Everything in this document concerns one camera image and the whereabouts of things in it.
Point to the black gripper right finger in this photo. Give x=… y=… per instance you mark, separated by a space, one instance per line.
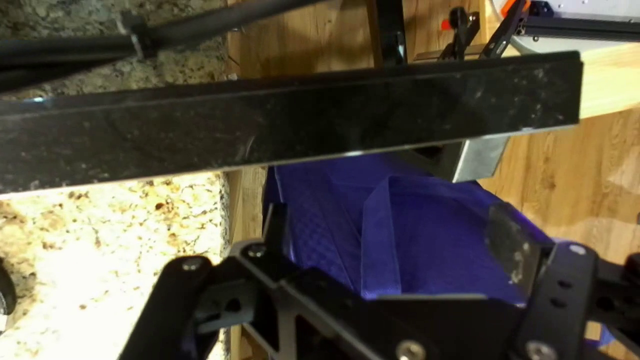
x=560 y=301

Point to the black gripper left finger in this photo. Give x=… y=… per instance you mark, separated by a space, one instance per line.
x=177 y=301

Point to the purple insulated bag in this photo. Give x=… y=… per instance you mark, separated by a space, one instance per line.
x=413 y=232

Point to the black camera tripod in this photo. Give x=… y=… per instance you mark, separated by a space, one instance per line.
x=391 y=26

